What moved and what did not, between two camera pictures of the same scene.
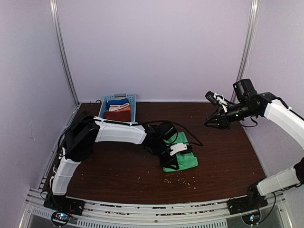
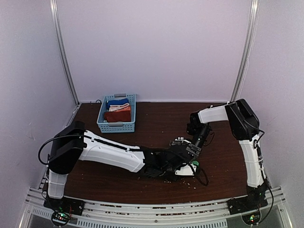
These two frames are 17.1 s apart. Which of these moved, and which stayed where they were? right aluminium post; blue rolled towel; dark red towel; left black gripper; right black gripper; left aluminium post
Moved: right black gripper; left black gripper
Stayed: dark red towel; left aluminium post; right aluminium post; blue rolled towel
